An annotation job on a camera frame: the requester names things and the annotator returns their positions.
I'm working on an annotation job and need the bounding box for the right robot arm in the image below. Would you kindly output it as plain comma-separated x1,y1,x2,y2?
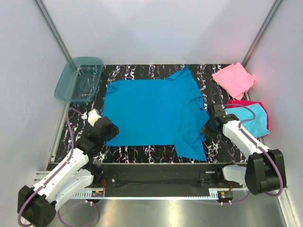
201,103,286,197

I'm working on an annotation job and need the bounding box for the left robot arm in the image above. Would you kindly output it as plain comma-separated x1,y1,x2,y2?
17,117,119,227

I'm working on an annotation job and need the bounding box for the light blue folded t-shirt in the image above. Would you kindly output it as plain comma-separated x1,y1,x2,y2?
225,104,270,138

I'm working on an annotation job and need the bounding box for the pink folded t-shirt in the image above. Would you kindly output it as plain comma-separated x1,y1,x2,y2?
212,62,256,100

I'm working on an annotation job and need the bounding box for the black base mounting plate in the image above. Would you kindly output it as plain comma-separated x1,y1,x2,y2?
90,163,242,192

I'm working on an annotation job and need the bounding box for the teal plastic bin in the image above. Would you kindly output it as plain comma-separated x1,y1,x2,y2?
54,57,103,104

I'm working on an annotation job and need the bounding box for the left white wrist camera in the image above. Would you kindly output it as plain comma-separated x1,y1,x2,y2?
81,109,102,127

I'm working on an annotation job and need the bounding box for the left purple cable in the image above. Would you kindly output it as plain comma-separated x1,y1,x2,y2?
18,107,99,227

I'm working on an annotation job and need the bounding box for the slotted cable duct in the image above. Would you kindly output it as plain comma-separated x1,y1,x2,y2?
71,188,229,200

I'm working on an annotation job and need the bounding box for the left corner frame post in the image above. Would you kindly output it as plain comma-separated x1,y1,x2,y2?
34,0,71,61

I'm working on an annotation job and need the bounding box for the corner frame post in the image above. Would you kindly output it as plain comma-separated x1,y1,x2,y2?
34,0,71,61
241,0,284,67

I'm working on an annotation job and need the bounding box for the right corner frame post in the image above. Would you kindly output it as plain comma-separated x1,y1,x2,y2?
241,0,284,67

